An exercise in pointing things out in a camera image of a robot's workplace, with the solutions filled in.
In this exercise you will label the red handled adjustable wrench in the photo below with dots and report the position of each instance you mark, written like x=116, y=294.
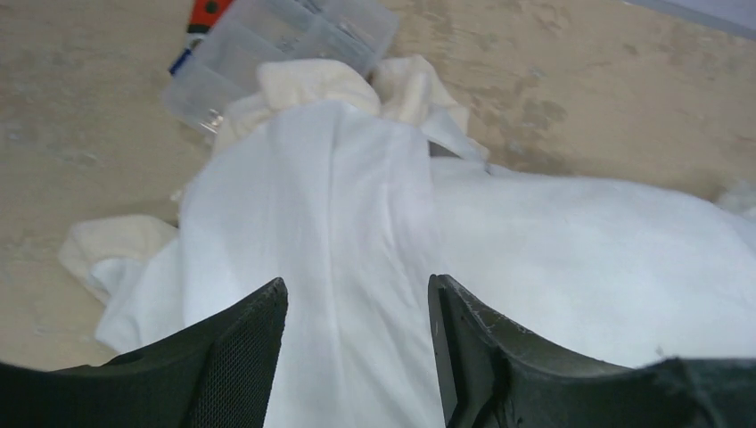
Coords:
x=204, y=15

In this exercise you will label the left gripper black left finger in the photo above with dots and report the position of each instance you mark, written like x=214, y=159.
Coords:
x=216, y=373

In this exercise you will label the white pillow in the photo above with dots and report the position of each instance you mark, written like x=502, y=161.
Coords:
x=614, y=270

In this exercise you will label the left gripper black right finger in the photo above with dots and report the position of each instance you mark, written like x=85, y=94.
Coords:
x=495, y=373

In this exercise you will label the clear plastic screw box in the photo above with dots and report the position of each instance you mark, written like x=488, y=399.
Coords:
x=222, y=68

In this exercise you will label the grey pillow with cream ruffle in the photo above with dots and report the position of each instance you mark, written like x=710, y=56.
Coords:
x=322, y=178

